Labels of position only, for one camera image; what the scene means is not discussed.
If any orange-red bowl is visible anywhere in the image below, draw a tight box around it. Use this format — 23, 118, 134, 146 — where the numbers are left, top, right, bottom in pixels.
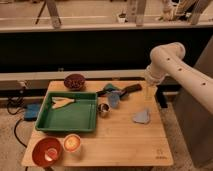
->
32, 137, 63, 167

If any small clear cup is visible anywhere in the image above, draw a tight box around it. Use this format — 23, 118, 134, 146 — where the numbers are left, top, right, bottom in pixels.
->
45, 148, 58, 161

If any blue-grey cloth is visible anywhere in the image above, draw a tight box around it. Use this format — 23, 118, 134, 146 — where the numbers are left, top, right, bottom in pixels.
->
132, 108, 150, 124

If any wooden spatula in tray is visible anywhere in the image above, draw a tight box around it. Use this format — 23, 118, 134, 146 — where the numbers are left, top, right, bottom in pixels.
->
52, 97, 75, 109

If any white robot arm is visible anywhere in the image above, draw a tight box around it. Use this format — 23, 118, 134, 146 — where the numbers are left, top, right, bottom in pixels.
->
144, 42, 213, 114

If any small metal cup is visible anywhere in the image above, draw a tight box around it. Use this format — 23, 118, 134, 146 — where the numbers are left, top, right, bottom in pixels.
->
98, 103, 109, 117

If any white cup with orange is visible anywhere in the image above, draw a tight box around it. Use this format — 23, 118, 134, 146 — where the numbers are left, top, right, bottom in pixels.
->
63, 134, 81, 154

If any dark red bowl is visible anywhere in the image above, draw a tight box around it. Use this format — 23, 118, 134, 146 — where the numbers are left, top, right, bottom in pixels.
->
64, 74, 85, 91

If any blue plastic cup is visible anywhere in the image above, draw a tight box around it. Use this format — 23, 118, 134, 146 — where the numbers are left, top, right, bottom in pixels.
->
107, 92, 120, 108

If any teal green cloth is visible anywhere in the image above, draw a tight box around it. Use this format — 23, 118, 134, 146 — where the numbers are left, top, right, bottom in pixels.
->
104, 83, 118, 92

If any green plastic tray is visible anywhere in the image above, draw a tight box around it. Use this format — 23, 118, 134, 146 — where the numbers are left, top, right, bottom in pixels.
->
35, 91, 97, 132

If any blue box on floor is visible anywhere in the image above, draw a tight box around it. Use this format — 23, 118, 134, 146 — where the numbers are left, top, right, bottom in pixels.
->
24, 104, 41, 121

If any black board eraser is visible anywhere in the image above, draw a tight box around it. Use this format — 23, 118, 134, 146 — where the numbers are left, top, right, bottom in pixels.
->
122, 84, 142, 94

